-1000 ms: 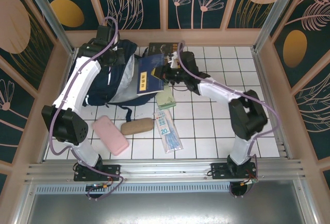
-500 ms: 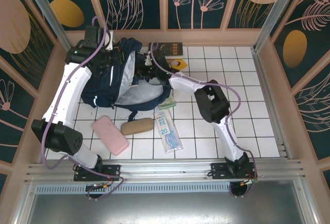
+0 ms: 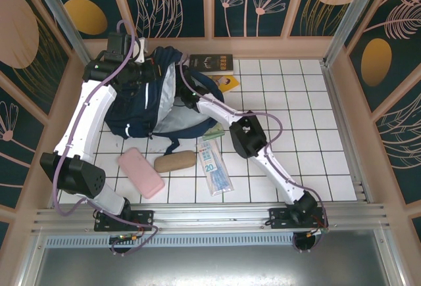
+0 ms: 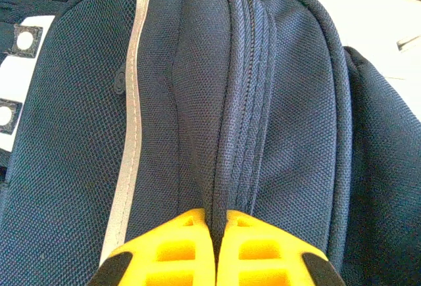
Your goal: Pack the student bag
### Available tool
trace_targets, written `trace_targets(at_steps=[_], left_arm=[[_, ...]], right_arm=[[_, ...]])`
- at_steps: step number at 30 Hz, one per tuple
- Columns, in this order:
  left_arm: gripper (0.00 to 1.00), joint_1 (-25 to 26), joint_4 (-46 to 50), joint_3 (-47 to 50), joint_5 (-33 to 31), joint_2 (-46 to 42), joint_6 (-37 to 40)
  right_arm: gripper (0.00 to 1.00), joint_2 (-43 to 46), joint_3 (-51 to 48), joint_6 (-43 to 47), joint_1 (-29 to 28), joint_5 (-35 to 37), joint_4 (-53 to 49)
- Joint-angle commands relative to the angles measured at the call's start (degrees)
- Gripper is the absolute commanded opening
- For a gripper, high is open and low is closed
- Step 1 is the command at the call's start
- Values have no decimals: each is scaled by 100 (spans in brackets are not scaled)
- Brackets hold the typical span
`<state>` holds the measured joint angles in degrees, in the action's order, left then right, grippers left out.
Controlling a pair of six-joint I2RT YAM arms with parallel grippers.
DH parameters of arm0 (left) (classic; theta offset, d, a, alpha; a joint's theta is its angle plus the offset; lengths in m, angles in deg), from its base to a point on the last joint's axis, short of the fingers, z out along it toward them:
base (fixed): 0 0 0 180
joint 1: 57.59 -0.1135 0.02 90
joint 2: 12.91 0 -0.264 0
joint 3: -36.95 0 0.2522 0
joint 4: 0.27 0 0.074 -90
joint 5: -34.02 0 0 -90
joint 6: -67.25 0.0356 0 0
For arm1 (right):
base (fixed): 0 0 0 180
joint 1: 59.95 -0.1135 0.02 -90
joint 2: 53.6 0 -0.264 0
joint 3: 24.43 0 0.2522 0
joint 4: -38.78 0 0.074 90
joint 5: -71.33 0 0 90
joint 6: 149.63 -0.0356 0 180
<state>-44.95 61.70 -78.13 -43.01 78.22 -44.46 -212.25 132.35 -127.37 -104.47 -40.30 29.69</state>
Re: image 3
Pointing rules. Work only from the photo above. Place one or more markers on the yellow paperback book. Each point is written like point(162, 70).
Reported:
point(230, 83)

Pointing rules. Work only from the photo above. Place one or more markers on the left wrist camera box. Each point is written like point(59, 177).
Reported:
point(141, 51)

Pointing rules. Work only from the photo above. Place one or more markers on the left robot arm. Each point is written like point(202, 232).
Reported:
point(85, 118)

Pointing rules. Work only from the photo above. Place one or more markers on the light green notebook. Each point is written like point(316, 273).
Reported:
point(213, 133)

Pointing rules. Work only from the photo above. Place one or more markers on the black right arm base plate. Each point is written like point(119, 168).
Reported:
point(279, 218)

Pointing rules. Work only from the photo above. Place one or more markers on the black book with gold title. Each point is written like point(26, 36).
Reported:
point(213, 64)

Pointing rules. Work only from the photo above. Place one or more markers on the navy blue backpack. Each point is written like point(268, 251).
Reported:
point(125, 118)

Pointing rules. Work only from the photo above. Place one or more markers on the tan fabric glasses case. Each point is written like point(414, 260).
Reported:
point(174, 161)

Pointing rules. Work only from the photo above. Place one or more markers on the aluminium frame post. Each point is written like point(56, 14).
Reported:
point(65, 26)
point(348, 19)

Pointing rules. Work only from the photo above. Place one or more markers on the grey metal base sheet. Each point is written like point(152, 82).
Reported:
point(210, 266)

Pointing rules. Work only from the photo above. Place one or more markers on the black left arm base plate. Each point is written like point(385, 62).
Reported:
point(144, 220)

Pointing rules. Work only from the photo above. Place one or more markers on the aluminium side rail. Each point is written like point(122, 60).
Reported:
point(335, 92)

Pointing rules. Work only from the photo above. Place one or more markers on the clear ruler set package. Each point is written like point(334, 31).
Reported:
point(213, 167)

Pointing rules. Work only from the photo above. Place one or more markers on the pink pencil case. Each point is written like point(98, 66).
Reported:
point(141, 172)

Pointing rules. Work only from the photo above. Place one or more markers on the aluminium mounting rail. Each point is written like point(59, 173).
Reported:
point(210, 215)

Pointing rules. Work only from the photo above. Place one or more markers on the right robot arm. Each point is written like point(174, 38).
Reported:
point(223, 111)

